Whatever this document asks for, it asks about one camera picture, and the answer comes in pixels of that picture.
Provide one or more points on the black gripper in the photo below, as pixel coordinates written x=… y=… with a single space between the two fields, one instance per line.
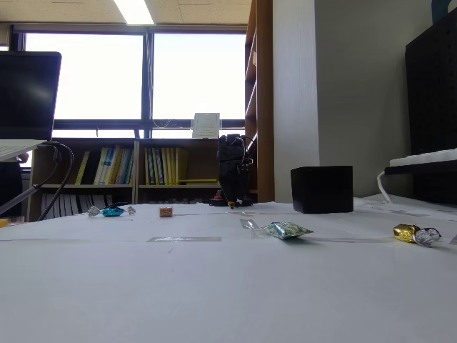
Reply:
x=231 y=177

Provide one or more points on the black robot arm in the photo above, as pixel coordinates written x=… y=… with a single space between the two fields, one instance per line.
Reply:
x=233 y=150

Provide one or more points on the black square container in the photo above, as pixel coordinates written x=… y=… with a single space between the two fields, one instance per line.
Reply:
x=321 y=189

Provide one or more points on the person's hand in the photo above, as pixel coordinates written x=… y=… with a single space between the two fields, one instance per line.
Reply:
x=23 y=158

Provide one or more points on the clear tape strip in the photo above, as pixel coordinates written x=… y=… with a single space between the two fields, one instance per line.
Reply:
x=250 y=227
x=184 y=239

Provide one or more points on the flat lying yellow book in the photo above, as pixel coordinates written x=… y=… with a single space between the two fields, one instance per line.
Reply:
x=200 y=181

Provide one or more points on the low wooden bookshelf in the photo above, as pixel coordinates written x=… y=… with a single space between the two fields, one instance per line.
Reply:
x=200 y=160

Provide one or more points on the green silver candy packet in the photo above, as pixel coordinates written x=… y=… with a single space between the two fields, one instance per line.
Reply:
x=287 y=230

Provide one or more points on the upright yellow binder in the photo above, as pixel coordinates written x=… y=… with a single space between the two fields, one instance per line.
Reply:
x=182 y=164

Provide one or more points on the orange wrapped caramel candy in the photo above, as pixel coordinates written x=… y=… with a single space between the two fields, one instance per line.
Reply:
x=166 y=212

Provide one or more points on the white framed sign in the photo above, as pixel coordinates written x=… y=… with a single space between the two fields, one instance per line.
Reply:
x=206 y=125

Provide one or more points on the white paper table cover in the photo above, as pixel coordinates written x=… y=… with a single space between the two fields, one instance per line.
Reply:
x=214 y=286

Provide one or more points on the tall wooden bookshelf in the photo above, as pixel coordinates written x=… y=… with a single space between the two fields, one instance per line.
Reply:
x=264 y=107

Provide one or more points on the blue foil wrapped candy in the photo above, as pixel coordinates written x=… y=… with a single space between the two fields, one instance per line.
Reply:
x=111 y=212

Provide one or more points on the leaning yellow book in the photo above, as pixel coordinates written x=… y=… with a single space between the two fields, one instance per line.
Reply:
x=83 y=168

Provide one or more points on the gold foil wrapped candy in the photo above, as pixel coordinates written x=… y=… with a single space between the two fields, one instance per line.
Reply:
x=410 y=233

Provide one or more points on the white power strip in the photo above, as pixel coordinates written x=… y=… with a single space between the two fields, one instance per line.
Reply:
x=425 y=158

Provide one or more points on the grey stand bar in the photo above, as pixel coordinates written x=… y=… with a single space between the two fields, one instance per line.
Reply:
x=21 y=198

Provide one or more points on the ceiling light panel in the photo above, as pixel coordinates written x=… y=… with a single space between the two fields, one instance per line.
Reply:
x=135 y=11

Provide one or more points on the person in dark clothing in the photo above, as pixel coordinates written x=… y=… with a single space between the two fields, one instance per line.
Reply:
x=10 y=182

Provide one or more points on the black pegboard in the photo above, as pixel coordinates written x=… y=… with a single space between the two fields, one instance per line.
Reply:
x=433 y=89

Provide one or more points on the small yellow object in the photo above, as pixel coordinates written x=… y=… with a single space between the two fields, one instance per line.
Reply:
x=9 y=222

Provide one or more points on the dark window frame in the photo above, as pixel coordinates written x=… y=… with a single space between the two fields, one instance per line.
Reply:
x=148 y=78

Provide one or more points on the black rail under power strip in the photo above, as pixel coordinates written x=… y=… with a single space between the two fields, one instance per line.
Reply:
x=421 y=169

